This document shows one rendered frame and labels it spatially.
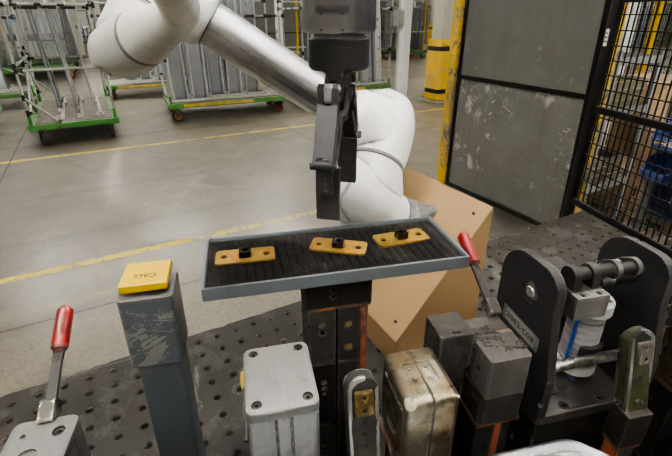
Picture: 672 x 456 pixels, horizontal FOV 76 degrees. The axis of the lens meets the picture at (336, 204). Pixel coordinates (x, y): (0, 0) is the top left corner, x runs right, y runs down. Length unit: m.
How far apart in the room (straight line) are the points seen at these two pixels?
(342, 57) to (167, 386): 0.52
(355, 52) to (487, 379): 0.44
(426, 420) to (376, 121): 0.72
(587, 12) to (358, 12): 2.50
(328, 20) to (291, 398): 0.41
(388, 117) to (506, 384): 0.69
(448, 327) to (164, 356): 0.39
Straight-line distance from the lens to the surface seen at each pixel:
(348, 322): 0.67
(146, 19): 0.82
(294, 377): 0.51
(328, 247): 0.64
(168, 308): 0.63
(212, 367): 1.14
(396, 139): 1.09
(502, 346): 0.63
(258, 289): 0.57
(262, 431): 0.51
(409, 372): 0.57
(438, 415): 0.56
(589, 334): 0.74
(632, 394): 0.74
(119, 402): 1.14
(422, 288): 1.06
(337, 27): 0.52
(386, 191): 1.03
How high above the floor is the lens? 1.48
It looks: 24 degrees down
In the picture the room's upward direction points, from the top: straight up
